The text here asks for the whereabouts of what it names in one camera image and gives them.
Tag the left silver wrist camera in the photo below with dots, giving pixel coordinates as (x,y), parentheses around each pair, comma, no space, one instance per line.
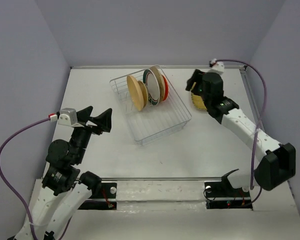
(67,117)

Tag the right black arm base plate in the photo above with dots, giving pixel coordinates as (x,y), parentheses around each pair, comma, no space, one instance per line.
(221,195)

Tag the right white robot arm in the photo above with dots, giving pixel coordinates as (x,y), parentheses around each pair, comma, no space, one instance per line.
(276,161)

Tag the plain yellow round plate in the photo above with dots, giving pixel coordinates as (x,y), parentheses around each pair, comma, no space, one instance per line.
(135,92)

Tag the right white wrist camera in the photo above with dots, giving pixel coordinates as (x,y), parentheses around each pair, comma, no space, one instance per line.
(216,66)

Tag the small cream plate with flowers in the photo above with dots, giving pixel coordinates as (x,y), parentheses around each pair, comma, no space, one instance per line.
(144,92)

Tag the orange round plate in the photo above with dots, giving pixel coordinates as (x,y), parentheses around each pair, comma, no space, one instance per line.
(166,86)

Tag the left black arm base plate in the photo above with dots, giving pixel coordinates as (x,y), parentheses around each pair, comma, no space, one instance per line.
(104,200)

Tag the white plate with green rim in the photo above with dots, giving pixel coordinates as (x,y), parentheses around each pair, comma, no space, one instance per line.
(152,87)

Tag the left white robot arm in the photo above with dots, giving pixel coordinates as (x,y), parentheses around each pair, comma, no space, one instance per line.
(63,188)

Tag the white wire dish rack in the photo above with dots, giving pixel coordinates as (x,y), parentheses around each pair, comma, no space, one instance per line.
(154,121)

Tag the cream plate with leaf pattern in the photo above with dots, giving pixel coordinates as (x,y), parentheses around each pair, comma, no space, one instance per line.
(160,81)

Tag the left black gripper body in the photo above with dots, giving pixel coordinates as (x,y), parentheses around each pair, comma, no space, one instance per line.
(81,136)

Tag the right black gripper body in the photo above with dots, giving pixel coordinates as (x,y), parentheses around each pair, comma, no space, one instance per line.
(206,101)

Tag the yellow green bamboo-pattern plate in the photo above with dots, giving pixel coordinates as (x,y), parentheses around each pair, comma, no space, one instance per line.
(197,100)

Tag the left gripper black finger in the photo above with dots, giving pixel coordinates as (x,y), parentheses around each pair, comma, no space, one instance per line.
(103,122)
(84,115)

